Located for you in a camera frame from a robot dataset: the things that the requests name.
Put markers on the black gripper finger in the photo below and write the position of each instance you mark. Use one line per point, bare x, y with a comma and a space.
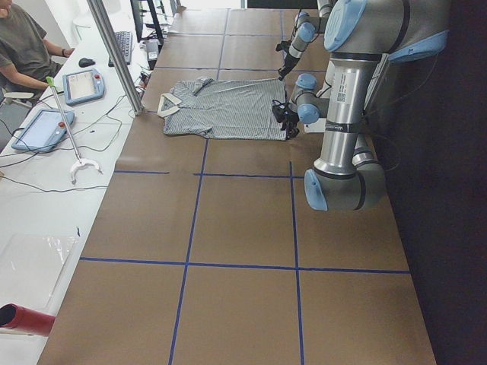
292, 133
281, 76

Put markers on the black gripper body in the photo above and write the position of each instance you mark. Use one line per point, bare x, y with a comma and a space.
292, 122
288, 64

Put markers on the navy white striped polo shirt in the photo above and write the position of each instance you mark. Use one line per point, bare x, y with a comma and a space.
235, 109

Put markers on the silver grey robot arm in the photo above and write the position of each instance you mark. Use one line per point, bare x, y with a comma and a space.
357, 36
306, 29

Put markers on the black keyboard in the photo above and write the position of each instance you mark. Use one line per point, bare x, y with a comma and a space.
124, 40

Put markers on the blue teach pendant far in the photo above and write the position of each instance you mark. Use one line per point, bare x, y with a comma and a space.
83, 86

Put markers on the blue teach pendant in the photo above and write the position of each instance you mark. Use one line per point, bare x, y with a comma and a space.
43, 132
83, 86

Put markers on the black computer mouse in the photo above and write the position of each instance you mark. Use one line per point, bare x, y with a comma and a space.
85, 62

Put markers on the white reacher grabber tool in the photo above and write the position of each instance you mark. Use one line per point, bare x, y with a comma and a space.
80, 162

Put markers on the blue teach pendant near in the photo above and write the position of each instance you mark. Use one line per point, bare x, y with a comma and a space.
43, 132

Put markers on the seated person in grey shirt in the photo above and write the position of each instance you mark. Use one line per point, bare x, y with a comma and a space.
26, 54

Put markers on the clear plastic sheet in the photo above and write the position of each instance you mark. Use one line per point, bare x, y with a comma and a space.
31, 266

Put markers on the red cylinder tube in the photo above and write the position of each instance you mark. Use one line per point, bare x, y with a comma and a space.
26, 320

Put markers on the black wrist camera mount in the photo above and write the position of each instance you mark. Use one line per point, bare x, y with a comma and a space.
283, 46

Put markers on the aluminium frame post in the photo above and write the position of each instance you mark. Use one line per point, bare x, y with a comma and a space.
107, 34

